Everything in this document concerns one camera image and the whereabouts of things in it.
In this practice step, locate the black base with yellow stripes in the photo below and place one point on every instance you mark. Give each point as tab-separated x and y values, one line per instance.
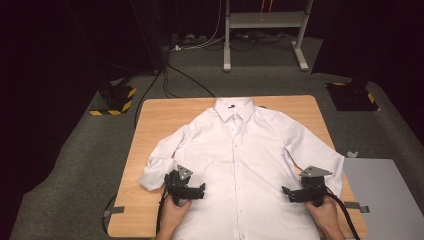
353	98
115	98

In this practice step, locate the white button-up dress shirt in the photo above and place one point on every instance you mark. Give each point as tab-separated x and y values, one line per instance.
240	156

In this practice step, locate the crumpled white paper scrap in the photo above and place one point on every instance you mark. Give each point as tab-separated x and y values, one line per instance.
352	154

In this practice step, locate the grey tape piece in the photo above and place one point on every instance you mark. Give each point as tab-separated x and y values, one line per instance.
115	210
356	206

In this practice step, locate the white metal stand frame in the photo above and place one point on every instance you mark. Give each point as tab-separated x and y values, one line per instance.
266	20

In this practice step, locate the person's left hand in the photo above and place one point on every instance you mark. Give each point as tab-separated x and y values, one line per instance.
175	215

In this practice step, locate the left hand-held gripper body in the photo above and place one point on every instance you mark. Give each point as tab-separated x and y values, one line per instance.
176	185

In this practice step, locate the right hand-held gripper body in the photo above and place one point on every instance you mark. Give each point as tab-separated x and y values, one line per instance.
313	188

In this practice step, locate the person's right hand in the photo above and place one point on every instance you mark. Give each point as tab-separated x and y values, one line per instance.
325	215

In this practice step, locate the grey flat board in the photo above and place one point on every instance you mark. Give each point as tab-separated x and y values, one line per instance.
383	200

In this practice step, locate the power strip with plugs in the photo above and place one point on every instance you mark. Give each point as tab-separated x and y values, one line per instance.
186	39

